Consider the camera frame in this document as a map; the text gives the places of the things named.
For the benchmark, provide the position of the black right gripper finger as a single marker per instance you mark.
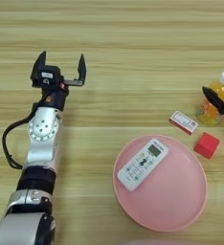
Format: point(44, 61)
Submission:
point(216, 100)

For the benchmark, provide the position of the white remote control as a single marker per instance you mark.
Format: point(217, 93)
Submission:
point(142, 165)

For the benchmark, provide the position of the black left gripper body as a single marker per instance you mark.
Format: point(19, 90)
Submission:
point(55, 98)

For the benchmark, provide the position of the red cube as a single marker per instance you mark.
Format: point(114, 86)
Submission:
point(206, 146)

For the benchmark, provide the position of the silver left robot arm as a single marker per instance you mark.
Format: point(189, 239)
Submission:
point(42, 146)

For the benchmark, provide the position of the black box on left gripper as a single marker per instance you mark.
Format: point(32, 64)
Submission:
point(50, 76)

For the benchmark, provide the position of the pink round plate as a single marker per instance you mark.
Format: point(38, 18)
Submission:
point(177, 197)

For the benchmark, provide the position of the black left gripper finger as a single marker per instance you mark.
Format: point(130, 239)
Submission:
point(82, 69)
point(39, 63)

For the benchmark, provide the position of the small red white box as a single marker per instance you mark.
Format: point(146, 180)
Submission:
point(183, 122)

